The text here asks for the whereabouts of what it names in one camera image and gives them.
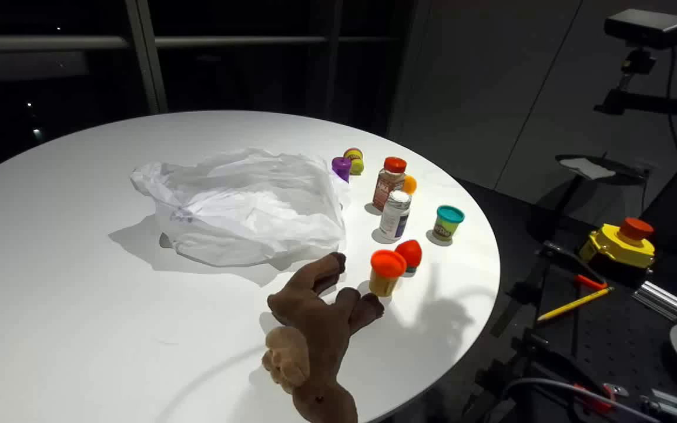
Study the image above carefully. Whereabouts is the brown bottle orange cap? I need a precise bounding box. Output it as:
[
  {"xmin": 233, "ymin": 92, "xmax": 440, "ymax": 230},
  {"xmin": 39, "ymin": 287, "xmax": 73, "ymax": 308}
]
[{"xmin": 371, "ymin": 156, "xmax": 406, "ymax": 210}]

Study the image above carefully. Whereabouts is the purple play-doh can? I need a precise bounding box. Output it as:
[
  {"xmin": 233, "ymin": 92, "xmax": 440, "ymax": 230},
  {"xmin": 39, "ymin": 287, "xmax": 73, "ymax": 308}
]
[{"xmin": 332, "ymin": 157, "xmax": 350, "ymax": 181}]

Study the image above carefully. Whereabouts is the brown plush toy dog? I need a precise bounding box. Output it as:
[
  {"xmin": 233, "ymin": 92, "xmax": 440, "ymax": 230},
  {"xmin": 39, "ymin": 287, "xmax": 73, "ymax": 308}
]
[{"xmin": 260, "ymin": 251, "xmax": 382, "ymax": 423}]

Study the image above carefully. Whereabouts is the play-doh can teal lid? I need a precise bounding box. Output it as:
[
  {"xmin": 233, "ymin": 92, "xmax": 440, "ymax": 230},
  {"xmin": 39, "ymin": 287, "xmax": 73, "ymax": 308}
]
[{"xmin": 432, "ymin": 206, "xmax": 465, "ymax": 243}]

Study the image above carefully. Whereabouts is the yellow play-doh can orange lid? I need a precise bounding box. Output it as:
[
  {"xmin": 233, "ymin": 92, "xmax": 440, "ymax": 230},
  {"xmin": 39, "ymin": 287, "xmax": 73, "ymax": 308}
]
[{"xmin": 402, "ymin": 177, "xmax": 419, "ymax": 196}]

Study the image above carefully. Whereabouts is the yellow pencil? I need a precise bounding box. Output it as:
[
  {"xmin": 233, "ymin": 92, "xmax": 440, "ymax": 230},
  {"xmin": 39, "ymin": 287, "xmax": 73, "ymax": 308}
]
[{"xmin": 536, "ymin": 287, "xmax": 613, "ymax": 322}]

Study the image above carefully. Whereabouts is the black camera on stand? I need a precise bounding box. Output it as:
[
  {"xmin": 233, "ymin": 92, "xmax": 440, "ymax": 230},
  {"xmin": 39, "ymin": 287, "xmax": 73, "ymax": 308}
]
[{"xmin": 598, "ymin": 7, "xmax": 677, "ymax": 115}]

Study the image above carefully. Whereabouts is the yellow emergency stop button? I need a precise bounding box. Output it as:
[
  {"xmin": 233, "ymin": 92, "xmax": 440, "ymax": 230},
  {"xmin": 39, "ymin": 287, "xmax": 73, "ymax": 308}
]
[{"xmin": 579, "ymin": 216, "xmax": 655, "ymax": 270}]

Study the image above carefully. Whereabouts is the white plastic bag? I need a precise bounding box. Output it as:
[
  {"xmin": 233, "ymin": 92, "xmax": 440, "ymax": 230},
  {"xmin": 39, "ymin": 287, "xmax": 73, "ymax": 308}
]
[{"xmin": 132, "ymin": 148, "xmax": 346, "ymax": 269}]

